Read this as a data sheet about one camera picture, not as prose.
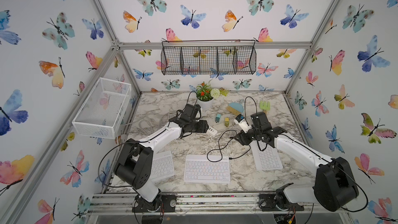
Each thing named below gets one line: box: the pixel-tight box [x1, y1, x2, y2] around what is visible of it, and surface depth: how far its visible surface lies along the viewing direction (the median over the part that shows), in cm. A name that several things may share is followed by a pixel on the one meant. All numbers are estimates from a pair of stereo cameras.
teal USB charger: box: [215, 113, 222, 123], surface depth 106 cm
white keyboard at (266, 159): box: [249, 140, 284, 171], surface depth 88 cm
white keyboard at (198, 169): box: [183, 154, 231, 184], surface depth 86 cm
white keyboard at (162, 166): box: [150, 150, 175, 182], surface depth 86 cm
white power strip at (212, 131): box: [207, 127, 218, 136], surface depth 98 cm
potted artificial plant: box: [195, 78, 230, 108], surface depth 102 cm
